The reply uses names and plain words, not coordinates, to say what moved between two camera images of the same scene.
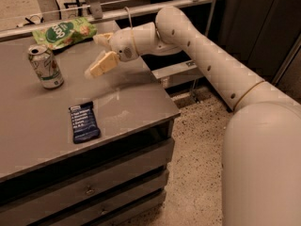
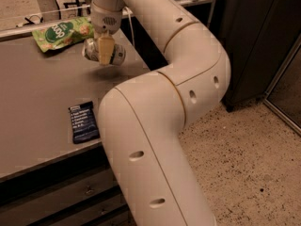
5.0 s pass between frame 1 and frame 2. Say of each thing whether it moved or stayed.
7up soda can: moved
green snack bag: stayed
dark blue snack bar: stayed
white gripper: moved
